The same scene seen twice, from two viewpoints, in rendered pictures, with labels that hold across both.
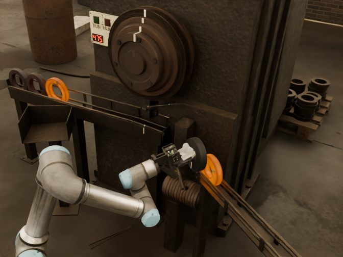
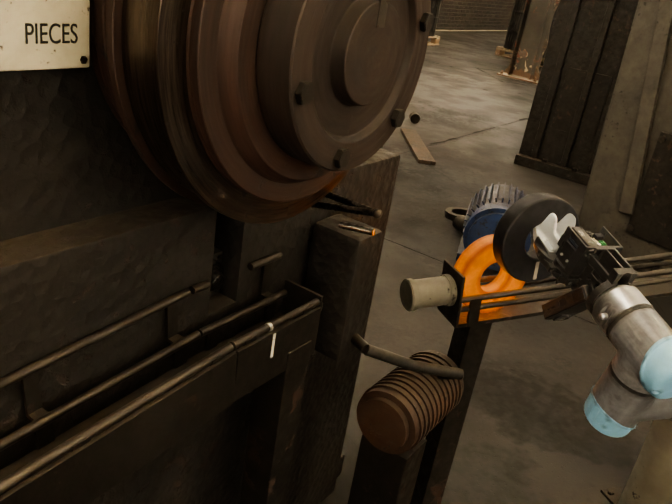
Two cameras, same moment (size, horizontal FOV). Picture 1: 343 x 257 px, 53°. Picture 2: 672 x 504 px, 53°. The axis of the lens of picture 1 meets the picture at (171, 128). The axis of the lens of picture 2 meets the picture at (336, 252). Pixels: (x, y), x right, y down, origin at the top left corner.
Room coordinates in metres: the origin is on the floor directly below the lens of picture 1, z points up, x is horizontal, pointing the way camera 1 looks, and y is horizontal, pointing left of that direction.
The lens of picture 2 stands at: (1.53, 0.99, 1.22)
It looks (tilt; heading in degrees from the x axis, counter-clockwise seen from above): 24 degrees down; 273
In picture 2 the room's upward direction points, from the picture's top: 10 degrees clockwise
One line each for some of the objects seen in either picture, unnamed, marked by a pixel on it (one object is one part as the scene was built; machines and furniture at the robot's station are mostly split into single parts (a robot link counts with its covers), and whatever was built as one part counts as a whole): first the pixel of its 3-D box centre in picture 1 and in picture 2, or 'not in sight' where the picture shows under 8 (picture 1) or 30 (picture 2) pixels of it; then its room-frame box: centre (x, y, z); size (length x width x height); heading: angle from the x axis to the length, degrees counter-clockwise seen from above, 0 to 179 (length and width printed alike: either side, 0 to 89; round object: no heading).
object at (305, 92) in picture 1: (268, 87); not in sight; (3.30, -0.98, 0.22); 1.20 x 0.81 x 0.44; 59
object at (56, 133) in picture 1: (54, 163); not in sight; (1.70, 0.72, 0.36); 0.26 x 0.20 x 0.72; 96
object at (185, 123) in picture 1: (184, 139); (336, 286); (1.57, -0.07, 0.68); 0.11 x 0.08 x 0.24; 151
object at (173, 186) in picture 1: (181, 216); (392, 481); (1.39, -0.09, 0.27); 0.22 x 0.13 x 0.53; 61
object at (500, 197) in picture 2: not in sight; (498, 223); (0.95, -2.03, 0.17); 0.57 x 0.31 x 0.34; 81
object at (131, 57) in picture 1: (137, 61); (355, 49); (1.58, 0.19, 1.11); 0.28 x 0.06 x 0.28; 61
